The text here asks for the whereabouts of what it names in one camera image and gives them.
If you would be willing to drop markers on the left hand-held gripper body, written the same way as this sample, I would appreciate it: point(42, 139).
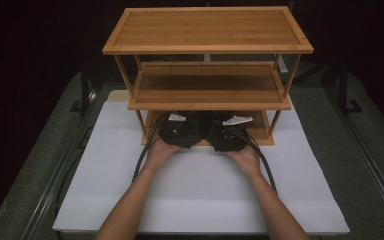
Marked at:
point(180, 133)

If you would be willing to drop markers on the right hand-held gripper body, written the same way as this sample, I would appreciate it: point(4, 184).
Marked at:
point(228, 138)

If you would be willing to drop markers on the wooden three-tier shoe rack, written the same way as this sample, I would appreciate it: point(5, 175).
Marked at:
point(206, 31)

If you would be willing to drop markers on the person's left hand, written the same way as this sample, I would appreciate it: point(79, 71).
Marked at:
point(161, 155)

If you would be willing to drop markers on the person's right hand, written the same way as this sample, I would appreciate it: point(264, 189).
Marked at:
point(245, 163)

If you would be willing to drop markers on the white table board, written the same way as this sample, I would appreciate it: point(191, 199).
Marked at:
point(196, 193)

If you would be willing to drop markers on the black metal stand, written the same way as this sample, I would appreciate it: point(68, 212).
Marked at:
point(85, 90)
point(346, 93)

